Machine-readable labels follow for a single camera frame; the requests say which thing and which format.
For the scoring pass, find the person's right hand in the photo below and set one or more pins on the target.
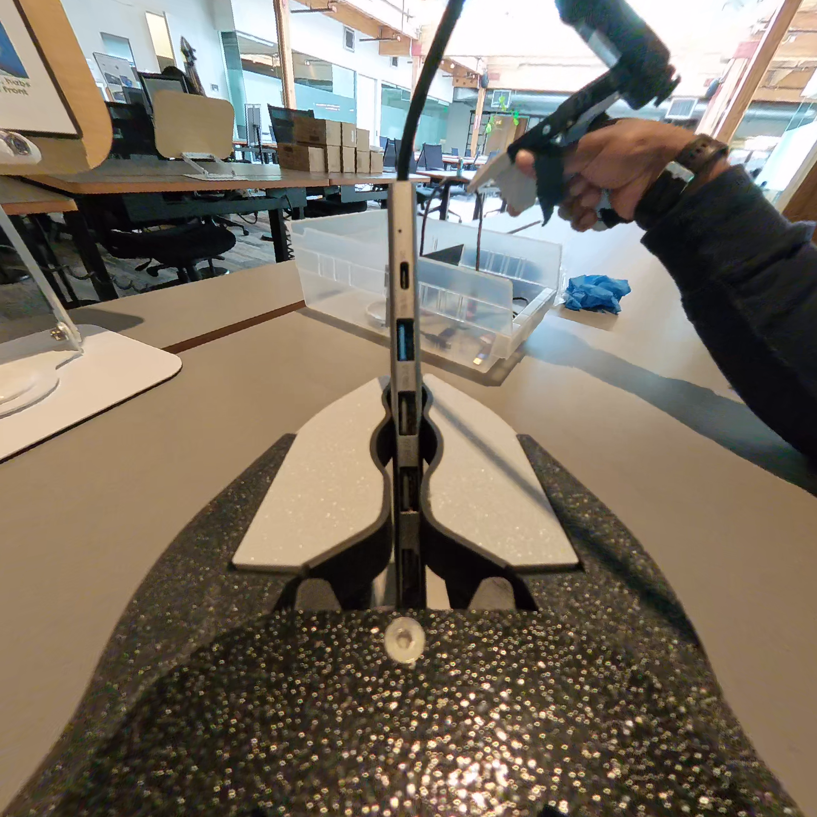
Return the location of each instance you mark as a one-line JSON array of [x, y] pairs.
[[625, 159]]

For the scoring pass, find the black wristwatch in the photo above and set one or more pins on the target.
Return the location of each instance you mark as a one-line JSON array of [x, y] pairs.
[[696, 153]]

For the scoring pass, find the blue crumpled glove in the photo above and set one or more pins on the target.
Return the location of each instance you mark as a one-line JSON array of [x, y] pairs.
[[597, 293]]

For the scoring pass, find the instruction sheet on stand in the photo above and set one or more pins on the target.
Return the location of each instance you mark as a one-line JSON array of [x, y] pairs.
[[70, 76]]

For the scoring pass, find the stack of cardboard boxes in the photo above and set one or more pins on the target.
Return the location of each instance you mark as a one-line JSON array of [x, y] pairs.
[[313, 143]]

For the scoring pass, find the person's right forearm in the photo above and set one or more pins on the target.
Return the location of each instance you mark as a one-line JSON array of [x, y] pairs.
[[753, 287]]

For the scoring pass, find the grey usb hub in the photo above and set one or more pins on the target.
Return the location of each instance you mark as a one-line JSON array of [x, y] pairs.
[[403, 287]]

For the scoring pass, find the rounded beige board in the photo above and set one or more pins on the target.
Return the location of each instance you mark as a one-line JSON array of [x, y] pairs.
[[195, 124]]

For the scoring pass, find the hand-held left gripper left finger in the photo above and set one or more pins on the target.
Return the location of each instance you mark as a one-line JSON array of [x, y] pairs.
[[319, 491]]

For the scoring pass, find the clear plastic bin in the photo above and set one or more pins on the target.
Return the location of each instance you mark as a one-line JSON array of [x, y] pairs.
[[344, 255]]

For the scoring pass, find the white document stand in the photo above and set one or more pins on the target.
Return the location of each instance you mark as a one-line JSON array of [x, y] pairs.
[[108, 370]]

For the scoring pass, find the hanging green plant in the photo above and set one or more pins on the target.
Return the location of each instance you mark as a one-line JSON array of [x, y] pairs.
[[501, 115]]

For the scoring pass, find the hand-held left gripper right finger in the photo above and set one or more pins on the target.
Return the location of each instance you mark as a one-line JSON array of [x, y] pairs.
[[491, 491]]

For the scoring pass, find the black office chair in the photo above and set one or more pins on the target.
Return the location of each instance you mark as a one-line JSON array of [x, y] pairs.
[[172, 239]]

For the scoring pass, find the black desk monitor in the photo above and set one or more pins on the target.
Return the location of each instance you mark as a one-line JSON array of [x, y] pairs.
[[163, 86]]

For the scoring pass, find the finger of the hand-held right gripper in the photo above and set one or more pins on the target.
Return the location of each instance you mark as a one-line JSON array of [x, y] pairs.
[[495, 175]]

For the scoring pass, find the brown office desk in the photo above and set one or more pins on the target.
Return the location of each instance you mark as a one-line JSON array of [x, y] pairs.
[[191, 182]]

